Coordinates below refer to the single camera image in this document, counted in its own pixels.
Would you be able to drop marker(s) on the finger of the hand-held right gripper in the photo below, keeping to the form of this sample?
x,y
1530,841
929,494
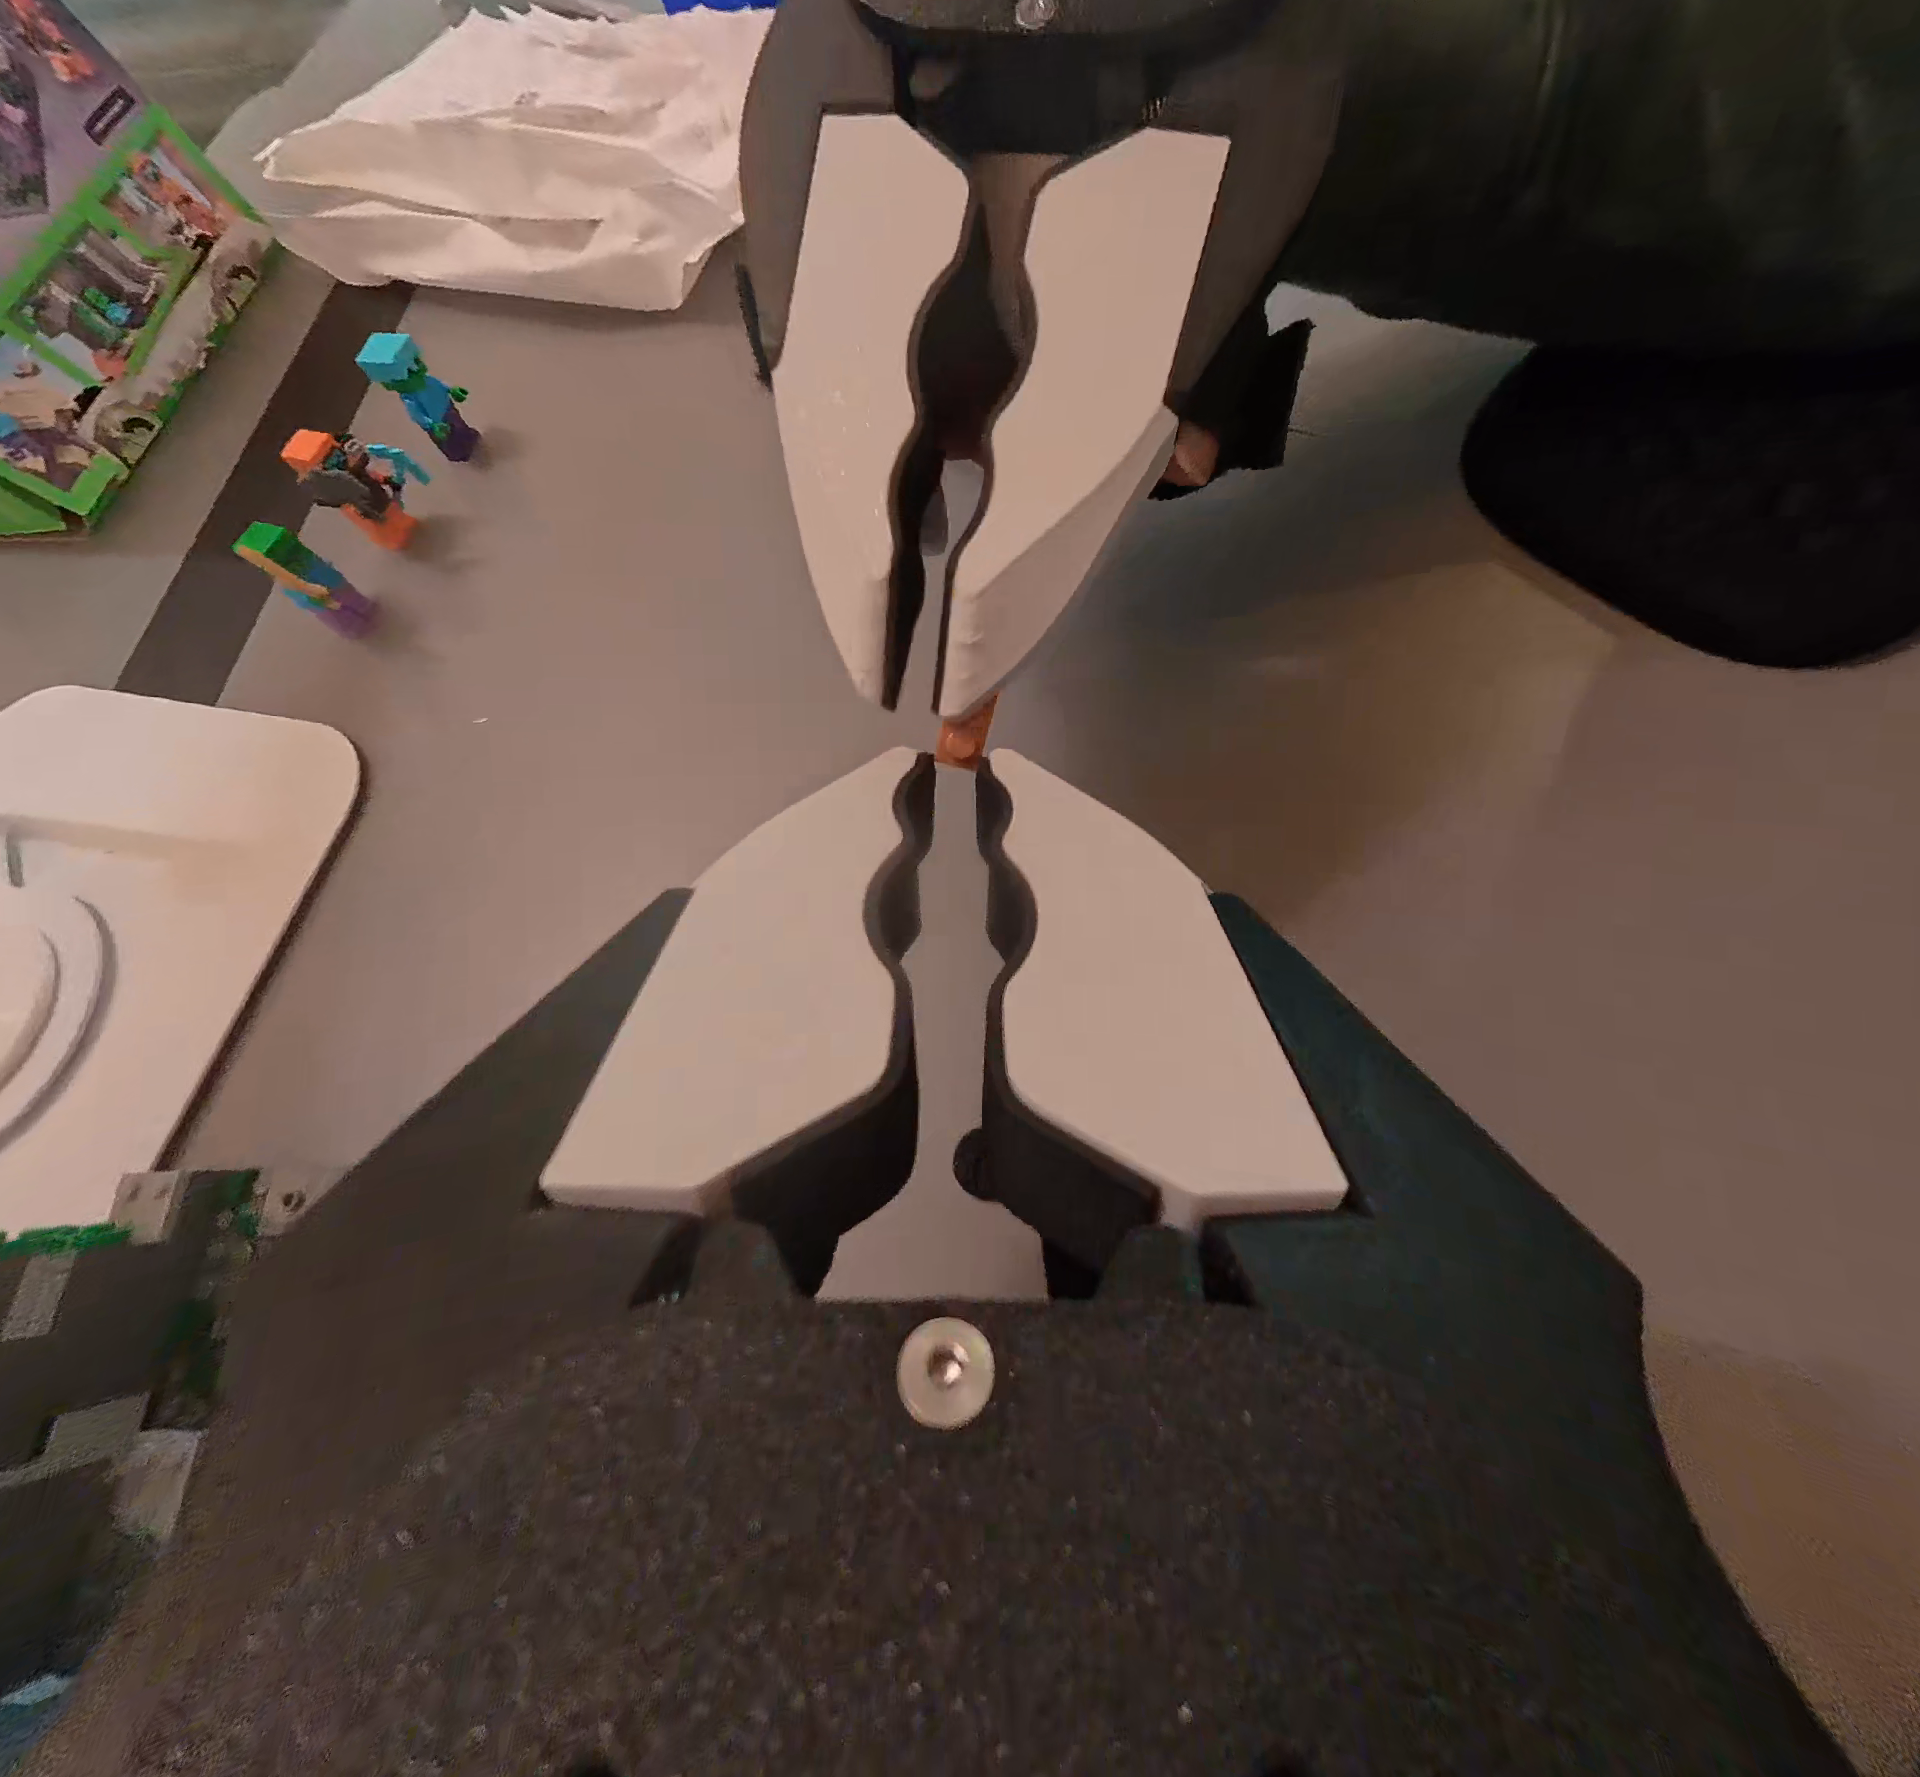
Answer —
x,y
1117,336
847,352

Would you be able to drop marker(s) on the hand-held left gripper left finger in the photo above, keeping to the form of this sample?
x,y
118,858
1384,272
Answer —
x,y
720,1042

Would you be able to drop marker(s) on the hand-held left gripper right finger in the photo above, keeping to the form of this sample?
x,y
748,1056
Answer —
x,y
1155,1042

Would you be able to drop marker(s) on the cyan toy helmet brick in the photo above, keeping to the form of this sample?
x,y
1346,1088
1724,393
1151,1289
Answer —
x,y
390,358

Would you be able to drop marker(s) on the grey desk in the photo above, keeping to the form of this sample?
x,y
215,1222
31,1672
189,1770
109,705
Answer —
x,y
1425,907

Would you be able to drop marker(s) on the person's right hand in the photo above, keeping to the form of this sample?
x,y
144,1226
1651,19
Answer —
x,y
1185,457

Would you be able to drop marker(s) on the white paper bag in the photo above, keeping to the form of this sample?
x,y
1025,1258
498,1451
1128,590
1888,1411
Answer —
x,y
525,173

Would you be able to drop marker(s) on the orange toy figure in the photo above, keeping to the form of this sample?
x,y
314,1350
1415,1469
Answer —
x,y
353,479

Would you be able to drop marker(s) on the green toy figure purple legs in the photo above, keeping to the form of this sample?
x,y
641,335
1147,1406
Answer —
x,y
308,579

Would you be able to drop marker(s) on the white flat pad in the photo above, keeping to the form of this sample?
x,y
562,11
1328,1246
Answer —
x,y
149,907

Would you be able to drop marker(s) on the black mesh wrist rest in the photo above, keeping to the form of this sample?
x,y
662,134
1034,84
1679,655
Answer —
x,y
1726,503

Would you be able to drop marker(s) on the grey toy rock structure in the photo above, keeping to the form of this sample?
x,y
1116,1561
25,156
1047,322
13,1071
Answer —
x,y
91,1357

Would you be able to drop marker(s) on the toy set cardboard box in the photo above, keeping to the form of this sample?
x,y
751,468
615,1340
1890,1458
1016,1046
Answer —
x,y
105,278

